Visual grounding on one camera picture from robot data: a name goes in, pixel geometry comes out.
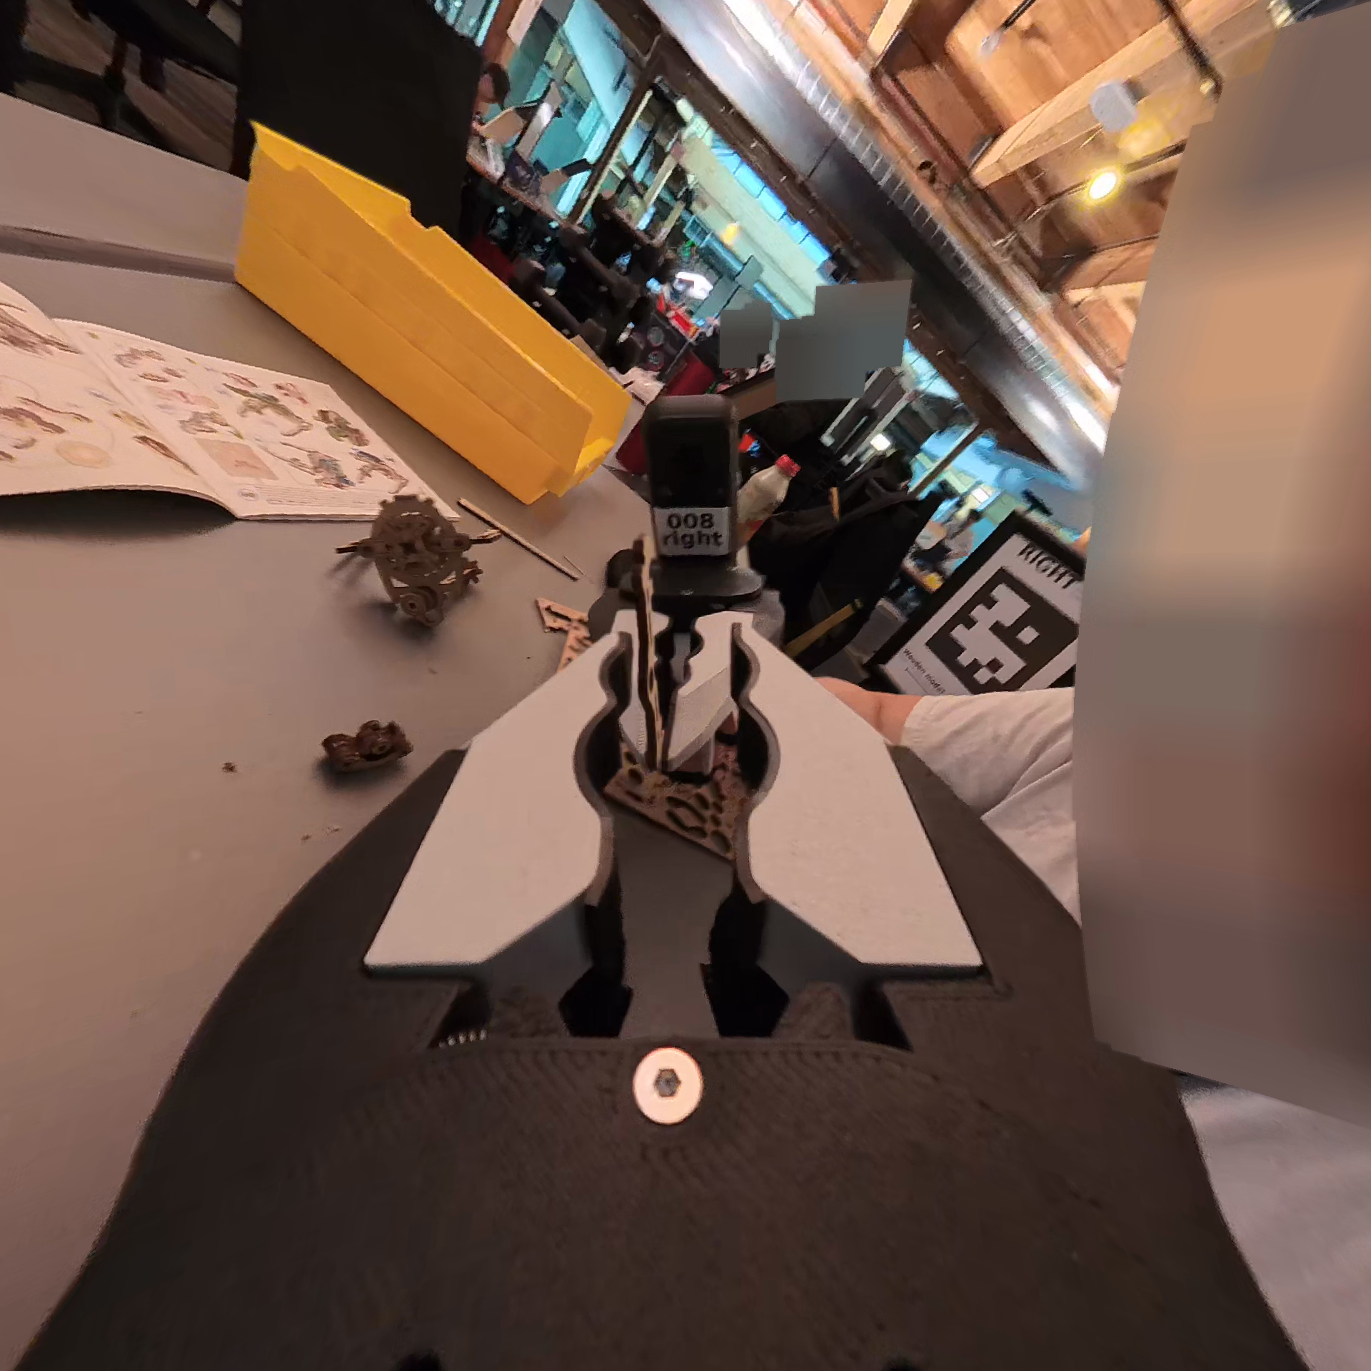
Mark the small wooden frame part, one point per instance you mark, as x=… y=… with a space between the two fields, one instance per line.
x=564 y=633

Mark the laser-cut wooden parts sheet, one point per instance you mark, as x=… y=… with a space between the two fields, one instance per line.
x=697 y=807

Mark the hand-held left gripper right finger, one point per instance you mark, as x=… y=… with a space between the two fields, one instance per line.
x=856 y=857

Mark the black office chair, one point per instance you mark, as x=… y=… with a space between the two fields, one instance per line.
x=856 y=535

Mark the wooden gear model assembly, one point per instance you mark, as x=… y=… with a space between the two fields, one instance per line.
x=424 y=556

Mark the ribbed metal air duct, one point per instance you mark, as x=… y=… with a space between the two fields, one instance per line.
x=918 y=215

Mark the person's white shirt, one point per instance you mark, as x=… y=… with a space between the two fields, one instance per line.
x=995 y=779

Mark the illustrated instruction booklet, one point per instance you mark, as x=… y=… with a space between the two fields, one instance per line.
x=160 y=428

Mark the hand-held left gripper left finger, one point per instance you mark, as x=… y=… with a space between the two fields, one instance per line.
x=494 y=857

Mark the person's right forearm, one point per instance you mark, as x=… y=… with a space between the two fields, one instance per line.
x=865 y=709

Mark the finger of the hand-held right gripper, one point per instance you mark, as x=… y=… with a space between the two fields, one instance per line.
x=699 y=713

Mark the small dark wooden block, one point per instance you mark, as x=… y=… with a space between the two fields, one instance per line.
x=367 y=749

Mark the yellow plastic bin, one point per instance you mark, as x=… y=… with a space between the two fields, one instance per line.
x=427 y=319

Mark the long wooden model part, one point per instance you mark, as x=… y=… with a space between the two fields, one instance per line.
x=645 y=654

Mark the round ceiling lamp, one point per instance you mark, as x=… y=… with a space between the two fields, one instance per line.
x=1103 y=184

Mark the white ceiling sensor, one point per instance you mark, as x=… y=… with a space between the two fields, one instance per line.
x=1115 y=109

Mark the thin wooden stick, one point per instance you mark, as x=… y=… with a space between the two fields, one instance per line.
x=527 y=538

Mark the white drink bottle red cap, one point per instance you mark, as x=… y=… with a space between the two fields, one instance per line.
x=764 y=498

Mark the black and white tag sign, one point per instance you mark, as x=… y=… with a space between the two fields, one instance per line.
x=995 y=621

